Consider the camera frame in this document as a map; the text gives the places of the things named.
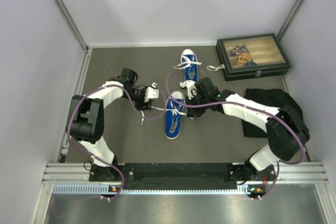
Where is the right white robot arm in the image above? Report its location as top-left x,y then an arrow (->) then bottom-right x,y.
180,78 -> 310,180

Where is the black cloth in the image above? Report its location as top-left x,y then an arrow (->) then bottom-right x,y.
242,89 -> 303,138

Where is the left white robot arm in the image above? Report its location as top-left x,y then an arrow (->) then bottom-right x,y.
66,68 -> 159,182

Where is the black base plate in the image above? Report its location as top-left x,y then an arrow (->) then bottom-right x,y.
89,162 -> 276,190

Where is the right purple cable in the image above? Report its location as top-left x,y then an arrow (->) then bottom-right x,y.
166,72 -> 307,200

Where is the black glass-lid jewelry box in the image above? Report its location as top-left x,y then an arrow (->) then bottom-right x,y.
216,33 -> 291,81

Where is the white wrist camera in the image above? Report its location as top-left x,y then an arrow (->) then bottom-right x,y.
145,82 -> 160,101
180,80 -> 198,100

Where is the grey slotted cable duct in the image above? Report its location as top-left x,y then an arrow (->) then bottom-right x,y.
52,184 -> 253,195

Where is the purple cable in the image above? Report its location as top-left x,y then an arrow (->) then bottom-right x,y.
166,72 -> 307,200
67,84 -> 166,199

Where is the blue sneaker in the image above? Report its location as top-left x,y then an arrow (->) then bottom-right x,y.
150,91 -> 187,140
173,49 -> 202,82

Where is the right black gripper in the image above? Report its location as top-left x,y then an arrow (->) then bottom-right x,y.
185,91 -> 210,119

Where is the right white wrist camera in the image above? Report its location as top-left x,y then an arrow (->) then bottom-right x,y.
180,80 -> 198,100

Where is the aluminium frame rail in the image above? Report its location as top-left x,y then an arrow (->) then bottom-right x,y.
43,162 -> 328,184

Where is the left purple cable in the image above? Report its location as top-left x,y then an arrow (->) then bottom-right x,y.
67,84 -> 166,199

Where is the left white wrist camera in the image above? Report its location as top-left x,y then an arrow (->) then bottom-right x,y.
145,82 -> 160,101

